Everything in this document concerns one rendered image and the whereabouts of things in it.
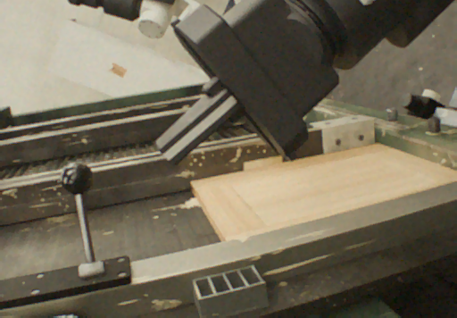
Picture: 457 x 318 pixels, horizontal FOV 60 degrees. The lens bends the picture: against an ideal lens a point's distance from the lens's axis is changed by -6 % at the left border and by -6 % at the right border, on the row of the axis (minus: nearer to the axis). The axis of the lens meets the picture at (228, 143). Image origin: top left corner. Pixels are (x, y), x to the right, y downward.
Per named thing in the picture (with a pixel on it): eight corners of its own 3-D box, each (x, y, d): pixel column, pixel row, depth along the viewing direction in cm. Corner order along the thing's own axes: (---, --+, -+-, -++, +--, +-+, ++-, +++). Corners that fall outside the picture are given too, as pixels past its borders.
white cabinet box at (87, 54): (245, 91, 473) (66, 18, 409) (223, 138, 484) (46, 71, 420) (232, 82, 530) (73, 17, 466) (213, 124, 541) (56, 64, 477)
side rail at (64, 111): (217, 102, 233) (214, 82, 231) (13, 138, 209) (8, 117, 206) (213, 100, 241) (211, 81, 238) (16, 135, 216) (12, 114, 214)
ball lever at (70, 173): (110, 278, 42) (88, 154, 45) (73, 286, 41) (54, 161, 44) (113, 278, 45) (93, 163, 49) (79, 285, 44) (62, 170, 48)
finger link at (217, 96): (161, 149, 31) (224, 92, 31) (166, 160, 28) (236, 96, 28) (145, 133, 30) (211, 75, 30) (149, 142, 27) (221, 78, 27)
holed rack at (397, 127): (411, 129, 83) (411, 127, 83) (400, 132, 83) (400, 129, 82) (219, 79, 239) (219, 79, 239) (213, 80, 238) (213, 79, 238)
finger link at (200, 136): (166, 160, 28) (236, 96, 28) (161, 149, 31) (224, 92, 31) (182, 177, 28) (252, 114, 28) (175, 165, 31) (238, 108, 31)
